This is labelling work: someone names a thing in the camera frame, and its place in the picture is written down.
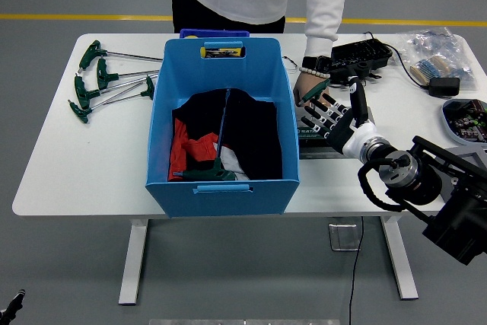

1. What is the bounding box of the black wristwatch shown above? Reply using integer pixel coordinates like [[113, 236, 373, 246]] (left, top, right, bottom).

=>
[[301, 56, 332, 71]]

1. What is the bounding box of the white bead bracelet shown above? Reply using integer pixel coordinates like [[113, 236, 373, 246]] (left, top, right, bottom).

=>
[[298, 66, 331, 79]]

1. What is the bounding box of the dark blue plastic bin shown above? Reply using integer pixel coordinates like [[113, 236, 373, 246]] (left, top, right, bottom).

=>
[[179, 28, 251, 40]]

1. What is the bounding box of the black white robot left hand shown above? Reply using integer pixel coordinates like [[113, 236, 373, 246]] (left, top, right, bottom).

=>
[[0, 288, 27, 325]]

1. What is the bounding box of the white table leg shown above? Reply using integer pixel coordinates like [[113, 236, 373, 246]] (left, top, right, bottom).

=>
[[118, 218, 149, 306], [380, 215, 419, 301]]

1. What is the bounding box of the black adapter cord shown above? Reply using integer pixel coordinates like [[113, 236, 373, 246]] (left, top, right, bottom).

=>
[[363, 30, 433, 92]]

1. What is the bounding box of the black plastic tray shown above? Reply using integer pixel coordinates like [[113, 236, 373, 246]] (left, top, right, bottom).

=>
[[317, 41, 393, 86]]

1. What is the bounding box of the small green T-handle hex key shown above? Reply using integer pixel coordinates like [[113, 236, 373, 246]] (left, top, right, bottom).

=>
[[297, 78, 332, 108]]

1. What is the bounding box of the yellow handled tool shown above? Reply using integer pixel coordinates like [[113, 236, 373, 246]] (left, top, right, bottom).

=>
[[200, 46, 247, 59]]

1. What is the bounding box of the black orange garment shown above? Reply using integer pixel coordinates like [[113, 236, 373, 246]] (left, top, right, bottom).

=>
[[168, 88, 284, 182]]

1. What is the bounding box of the person's left hand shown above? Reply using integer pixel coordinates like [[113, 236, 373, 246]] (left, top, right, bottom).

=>
[[292, 72, 329, 107]]

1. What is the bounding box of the blue plastic storage box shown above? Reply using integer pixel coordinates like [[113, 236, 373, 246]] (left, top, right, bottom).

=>
[[145, 37, 301, 219]]

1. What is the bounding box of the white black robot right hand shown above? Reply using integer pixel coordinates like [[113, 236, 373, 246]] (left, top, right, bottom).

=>
[[302, 75, 381, 158]]

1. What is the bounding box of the black floor cable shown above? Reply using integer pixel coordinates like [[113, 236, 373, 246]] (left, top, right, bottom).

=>
[[348, 216, 365, 325]]

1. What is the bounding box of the beige blue resistor strip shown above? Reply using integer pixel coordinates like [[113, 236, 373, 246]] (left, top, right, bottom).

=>
[[409, 54, 454, 86]]

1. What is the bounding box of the large green T-handle hex key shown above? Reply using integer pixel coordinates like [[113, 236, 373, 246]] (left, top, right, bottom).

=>
[[173, 88, 237, 182]]

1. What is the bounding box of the white tray with circuit boards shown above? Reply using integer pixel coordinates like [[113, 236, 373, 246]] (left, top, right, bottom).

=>
[[441, 98, 487, 146]]

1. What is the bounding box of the black power adapter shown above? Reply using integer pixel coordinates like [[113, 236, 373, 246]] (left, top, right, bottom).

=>
[[428, 77, 461, 97]]

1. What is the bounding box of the silver floor plate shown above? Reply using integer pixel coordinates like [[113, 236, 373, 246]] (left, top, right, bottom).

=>
[[329, 223, 361, 252]]

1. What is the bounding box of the green grey hex key stand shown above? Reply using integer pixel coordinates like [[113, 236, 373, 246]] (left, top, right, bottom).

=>
[[295, 106, 376, 149]]

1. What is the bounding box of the clear plastic parts bag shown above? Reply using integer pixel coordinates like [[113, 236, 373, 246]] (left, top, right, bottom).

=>
[[395, 27, 477, 93]]

